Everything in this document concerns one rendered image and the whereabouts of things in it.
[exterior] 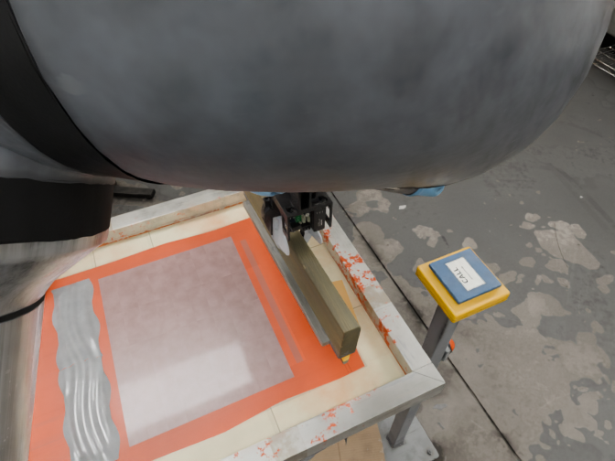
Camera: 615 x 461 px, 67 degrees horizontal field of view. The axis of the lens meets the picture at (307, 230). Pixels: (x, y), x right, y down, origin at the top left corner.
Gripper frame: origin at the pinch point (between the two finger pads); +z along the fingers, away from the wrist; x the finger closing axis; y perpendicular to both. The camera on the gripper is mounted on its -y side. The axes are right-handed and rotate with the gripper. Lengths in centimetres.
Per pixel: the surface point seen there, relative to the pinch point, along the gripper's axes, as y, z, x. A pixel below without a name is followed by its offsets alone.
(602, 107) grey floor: -109, 108, 259
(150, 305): -7.1, 13.8, -26.1
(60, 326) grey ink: -8.7, 13.4, -41.6
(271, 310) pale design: 3.3, 13.8, -6.0
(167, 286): -9.9, 13.8, -22.2
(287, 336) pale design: 9.4, 13.9, -5.3
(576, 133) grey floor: -95, 108, 223
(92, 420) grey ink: 10.8, 13.2, -38.5
